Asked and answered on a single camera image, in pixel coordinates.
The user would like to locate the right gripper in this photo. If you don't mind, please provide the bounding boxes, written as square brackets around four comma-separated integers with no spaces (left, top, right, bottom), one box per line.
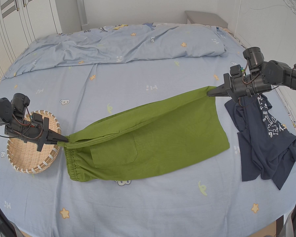
[223,70,273,102]

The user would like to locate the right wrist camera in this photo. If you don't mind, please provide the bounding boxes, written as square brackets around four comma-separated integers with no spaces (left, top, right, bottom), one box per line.
[230,64,245,78]

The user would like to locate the round woven basket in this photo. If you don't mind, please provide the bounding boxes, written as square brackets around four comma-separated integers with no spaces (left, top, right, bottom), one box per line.
[7,110,62,174]

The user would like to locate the pale blue quilt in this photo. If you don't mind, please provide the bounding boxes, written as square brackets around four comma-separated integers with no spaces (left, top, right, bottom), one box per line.
[3,22,229,80]

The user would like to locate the white wardrobe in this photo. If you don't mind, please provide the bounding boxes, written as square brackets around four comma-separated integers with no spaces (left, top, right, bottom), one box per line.
[0,0,62,84]

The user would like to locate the green shorts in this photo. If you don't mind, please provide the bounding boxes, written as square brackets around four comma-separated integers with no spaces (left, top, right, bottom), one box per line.
[64,85,230,182]

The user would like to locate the dark blue printed T-shirt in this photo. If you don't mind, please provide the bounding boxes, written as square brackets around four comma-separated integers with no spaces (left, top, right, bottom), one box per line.
[224,93,296,191]

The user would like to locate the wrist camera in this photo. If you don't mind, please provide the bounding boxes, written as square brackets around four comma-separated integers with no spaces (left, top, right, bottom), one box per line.
[230,64,245,78]
[31,112,44,124]

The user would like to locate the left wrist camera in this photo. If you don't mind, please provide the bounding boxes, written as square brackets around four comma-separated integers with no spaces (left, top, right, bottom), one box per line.
[31,112,44,124]

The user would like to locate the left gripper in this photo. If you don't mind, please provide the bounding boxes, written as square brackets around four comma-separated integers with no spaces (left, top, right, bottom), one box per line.
[5,118,50,153]

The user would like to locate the grey bedside table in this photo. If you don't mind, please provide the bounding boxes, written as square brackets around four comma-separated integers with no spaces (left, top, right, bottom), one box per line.
[185,10,229,28]

